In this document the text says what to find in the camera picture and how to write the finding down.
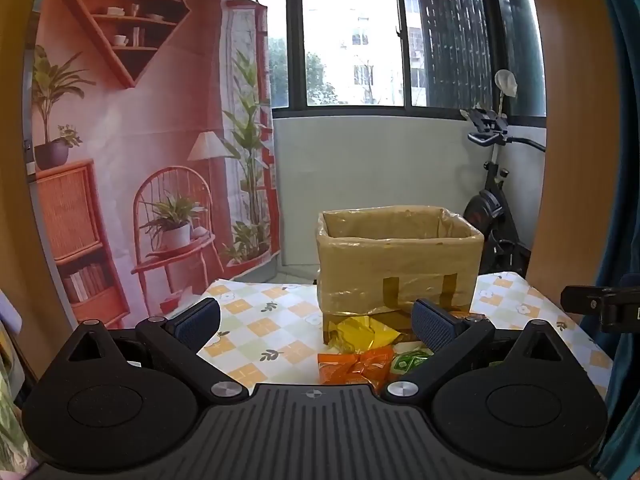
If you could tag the white mannequin head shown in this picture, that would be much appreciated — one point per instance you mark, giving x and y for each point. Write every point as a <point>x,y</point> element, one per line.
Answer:
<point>505,82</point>

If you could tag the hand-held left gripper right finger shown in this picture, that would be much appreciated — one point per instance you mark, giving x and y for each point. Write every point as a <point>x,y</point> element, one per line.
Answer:
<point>434,327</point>

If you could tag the printed room backdrop cloth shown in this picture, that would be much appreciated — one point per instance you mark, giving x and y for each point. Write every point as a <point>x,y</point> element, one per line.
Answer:
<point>150,135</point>

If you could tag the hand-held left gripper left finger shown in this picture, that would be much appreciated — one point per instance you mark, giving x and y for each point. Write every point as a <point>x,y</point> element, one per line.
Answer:
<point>200,321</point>

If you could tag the dark framed window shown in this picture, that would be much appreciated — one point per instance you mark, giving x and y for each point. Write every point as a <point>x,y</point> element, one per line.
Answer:
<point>345,35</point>

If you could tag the yellow foil snack packet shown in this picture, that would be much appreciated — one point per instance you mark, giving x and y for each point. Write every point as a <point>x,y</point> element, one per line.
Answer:
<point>370,332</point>

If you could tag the taped cardboard box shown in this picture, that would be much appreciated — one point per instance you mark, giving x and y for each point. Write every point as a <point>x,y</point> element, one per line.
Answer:
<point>390,265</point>

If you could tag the green snack packet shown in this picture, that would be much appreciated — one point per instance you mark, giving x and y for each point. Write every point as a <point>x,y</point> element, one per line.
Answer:
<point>407,360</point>

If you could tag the green patterned cloth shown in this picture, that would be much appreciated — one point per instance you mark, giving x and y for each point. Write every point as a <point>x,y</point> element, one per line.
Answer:
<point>12,410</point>

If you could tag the orange snack packet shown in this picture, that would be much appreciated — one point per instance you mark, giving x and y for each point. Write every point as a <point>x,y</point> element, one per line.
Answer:
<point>350,365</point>

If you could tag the checked floral tablecloth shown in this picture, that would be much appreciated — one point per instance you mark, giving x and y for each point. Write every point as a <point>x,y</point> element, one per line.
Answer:
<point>270,310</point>

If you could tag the black exercise bike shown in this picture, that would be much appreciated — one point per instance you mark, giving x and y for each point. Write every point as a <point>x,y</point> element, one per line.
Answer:
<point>487,215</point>

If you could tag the brown wooden panel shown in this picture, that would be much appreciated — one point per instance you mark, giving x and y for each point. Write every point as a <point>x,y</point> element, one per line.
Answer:
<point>575,160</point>
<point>15,210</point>

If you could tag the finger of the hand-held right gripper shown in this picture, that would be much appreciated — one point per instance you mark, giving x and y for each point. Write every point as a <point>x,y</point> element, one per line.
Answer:
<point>580,301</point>

